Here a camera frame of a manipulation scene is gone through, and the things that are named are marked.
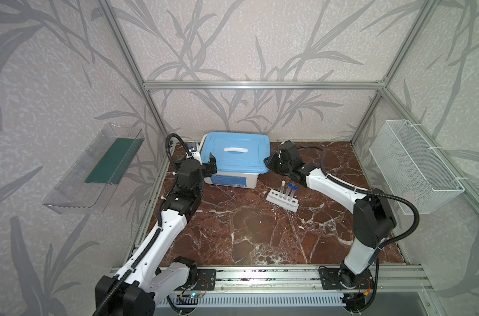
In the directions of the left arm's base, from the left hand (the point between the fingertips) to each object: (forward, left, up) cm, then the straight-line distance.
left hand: (201, 148), depth 75 cm
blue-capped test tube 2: (-8, -38, -21) cm, 44 cm away
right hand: (+7, -25, -11) cm, 28 cm away
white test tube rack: (-8, -34, -27) cm, 44 cm away
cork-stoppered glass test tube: (-6, -34, -16) cm, 38 cm away
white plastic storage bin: (0, -11, -22) cm, 24 cm away
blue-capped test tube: (-8, -37, -19) cm, 42 cm away
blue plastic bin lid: (+9, -13, -13) cm, 21 cm away
